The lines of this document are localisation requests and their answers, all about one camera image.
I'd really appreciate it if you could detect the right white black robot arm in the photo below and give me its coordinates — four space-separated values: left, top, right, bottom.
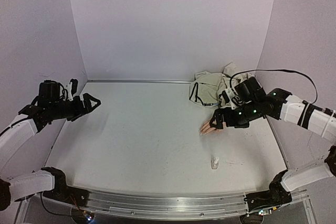
209 77 335 215

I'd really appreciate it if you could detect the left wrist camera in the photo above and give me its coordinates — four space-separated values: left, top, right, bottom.
65 79 78 101

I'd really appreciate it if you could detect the aluminium front rail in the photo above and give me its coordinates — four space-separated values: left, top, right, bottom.
41 186 308 219

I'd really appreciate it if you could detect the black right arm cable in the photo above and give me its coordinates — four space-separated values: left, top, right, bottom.
229 69 318 103

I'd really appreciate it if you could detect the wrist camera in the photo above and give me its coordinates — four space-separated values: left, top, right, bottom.
65 79 78 101
220 88 238 110

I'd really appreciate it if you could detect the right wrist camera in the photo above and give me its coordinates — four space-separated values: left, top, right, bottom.
220 88 238 110

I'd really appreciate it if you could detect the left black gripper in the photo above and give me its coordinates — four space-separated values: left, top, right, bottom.
50 92 102 122

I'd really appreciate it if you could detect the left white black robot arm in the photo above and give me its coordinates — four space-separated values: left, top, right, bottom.
1 79 101 211

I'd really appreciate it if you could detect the clear nail polish bottle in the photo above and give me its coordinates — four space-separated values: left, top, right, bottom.
211 157 219 169

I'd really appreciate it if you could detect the beige jacket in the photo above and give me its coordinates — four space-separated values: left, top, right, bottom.
188 62 254 108

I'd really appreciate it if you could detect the mannequin hand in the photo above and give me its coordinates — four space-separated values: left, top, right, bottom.
199 120 223 135

